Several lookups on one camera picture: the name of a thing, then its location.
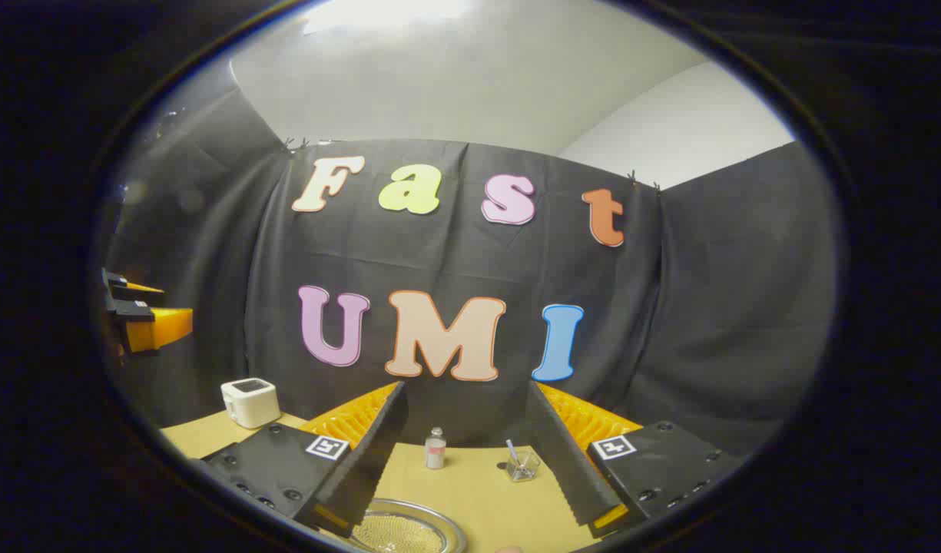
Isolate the pile of soybeans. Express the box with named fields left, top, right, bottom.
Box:
left=361, top=515, right=442, bottom=553

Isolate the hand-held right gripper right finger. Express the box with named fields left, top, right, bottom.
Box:
left=525, top=382, right=740, bottom=538

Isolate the stainless steel pot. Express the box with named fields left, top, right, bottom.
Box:
left=353, top=498, right=468, bottom=553

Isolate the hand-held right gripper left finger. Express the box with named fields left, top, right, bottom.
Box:
left=201, top=382, right=409, bottom=538

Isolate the clear glass holder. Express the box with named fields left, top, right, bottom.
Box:
left=506, top=451, right=541, bottom=483

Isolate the white toaster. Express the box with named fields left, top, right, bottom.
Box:
left=220, top=378, right=282, bottom=429

